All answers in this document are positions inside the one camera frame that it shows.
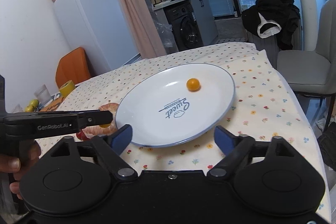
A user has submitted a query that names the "small kumquat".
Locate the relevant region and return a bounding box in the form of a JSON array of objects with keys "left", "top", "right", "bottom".
[
  {"left": 186, "top": 78, "right": 201, "bottom": 92},
  {"left": 99, "top": 123, "right": 111, "bottom": 128}
]

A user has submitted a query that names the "peeled pomelo segment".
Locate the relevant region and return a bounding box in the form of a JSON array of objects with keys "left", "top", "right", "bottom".
[
  {"left": 83, "top": 124, "right": 117, "bottom": 139},
  {"left": 98, "top": 103, "right": 119, "bottom": 112}
]

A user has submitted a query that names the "kitchen counter cabinet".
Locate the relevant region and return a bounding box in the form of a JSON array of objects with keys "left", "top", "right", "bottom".
[{"left": 153, "top": 0, "right": 218, "bottom": 54}]

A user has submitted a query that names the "person's left hand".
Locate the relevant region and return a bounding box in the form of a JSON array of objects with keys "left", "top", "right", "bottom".
[{"left": 0, "top": 141, "right": 41, "bottom": 200}]

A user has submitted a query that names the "green apple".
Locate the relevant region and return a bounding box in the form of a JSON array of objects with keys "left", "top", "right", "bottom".
[
  {"left": 29, "top": 99, "right": 39, "bottom": 108},
  {"left": 25, "top": 105, "right": 35, "bottom": 113}
]

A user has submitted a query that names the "orange cat placemat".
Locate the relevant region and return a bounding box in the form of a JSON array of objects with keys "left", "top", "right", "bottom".
[{"left": 39, "top": 93, "right": 65, "bottom": 112}]

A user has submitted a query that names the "yellow tape roll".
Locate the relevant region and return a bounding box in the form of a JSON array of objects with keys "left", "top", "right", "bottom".
[{"left": 59, "top": 80, "right": 76, "bottom": 98}]

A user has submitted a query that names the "clear drinking glass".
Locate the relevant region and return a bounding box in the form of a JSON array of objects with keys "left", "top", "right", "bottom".
[{"left": 34, "top": 85, "right": 52, "bottom": 106}]

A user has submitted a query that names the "orange chair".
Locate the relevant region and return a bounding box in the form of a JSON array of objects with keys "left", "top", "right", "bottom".
[{"left": 55, "top": 47, "right": 92, "bottom": 88}]

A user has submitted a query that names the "white blue-rimmed plate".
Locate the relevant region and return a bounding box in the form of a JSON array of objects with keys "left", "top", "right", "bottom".
[{"left": 115, "top": 63, "right": 235, "bottom": 148}]

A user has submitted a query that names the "grey chair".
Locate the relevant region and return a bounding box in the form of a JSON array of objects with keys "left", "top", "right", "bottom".
[{"left": 277, "top": 0, "right": 335, "bottom": 130}]

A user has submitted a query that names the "white refrigerator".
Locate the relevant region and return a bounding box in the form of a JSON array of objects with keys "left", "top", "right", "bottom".
[{"left": 54, "top": 0, "right": 141, "bottom": 75}]

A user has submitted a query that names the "black jacket on chair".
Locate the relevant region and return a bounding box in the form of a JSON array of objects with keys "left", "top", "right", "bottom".
[{"left": 241, "top": 0, "right": 301, "bottom": 51}]

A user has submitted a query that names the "washing machine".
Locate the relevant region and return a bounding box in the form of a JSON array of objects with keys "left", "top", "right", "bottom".
[{"left": 165, "top": 2, "right": 204, "bottom": 51}]

